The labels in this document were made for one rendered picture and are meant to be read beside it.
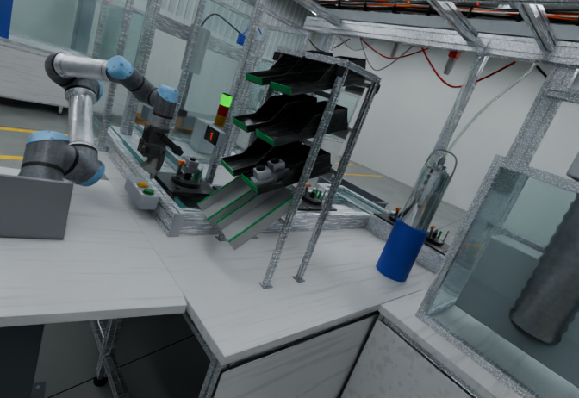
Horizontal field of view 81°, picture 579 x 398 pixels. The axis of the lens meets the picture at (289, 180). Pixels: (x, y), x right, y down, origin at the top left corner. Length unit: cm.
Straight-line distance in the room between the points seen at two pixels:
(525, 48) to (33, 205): 201
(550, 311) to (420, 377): 49
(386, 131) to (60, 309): 1188
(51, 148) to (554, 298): 166
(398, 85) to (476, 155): 344
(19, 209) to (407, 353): 137
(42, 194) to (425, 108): 1156
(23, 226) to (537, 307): 159
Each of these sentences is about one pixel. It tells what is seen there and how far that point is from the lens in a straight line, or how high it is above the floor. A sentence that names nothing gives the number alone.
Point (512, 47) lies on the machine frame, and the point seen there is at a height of 204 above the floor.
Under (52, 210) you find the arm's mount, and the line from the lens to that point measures 124.
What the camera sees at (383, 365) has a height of 66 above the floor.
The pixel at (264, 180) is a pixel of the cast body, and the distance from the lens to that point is 108.
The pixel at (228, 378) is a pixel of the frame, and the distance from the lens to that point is 104.
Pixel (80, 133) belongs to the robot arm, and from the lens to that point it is 153.
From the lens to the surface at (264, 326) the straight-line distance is 108.
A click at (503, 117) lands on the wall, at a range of 1167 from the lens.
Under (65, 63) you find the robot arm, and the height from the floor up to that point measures 135.
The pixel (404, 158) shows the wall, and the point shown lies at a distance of 1211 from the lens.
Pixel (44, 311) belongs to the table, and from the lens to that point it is 102.
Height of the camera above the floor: 151
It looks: 14 degrees down
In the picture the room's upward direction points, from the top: 19 degrees clockwise
